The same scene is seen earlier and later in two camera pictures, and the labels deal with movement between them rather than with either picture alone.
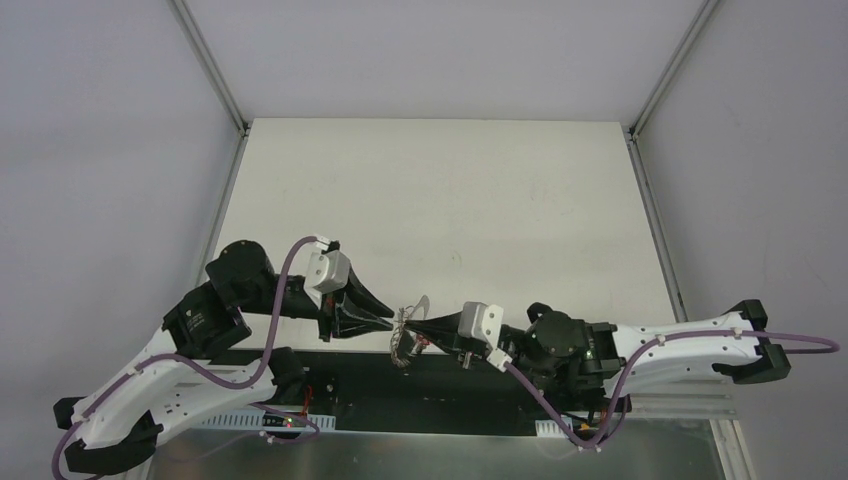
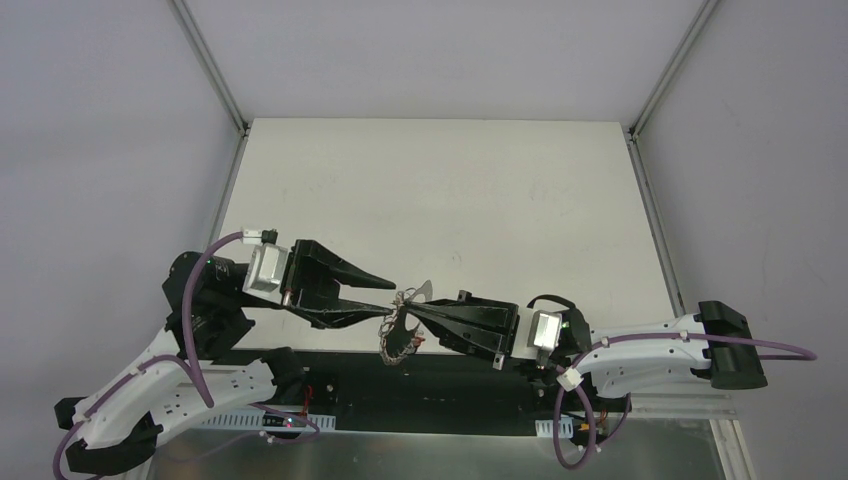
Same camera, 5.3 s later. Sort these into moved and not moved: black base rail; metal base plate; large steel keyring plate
Moved: large steel keyring plate
Not moved: black base rail; metal base plate
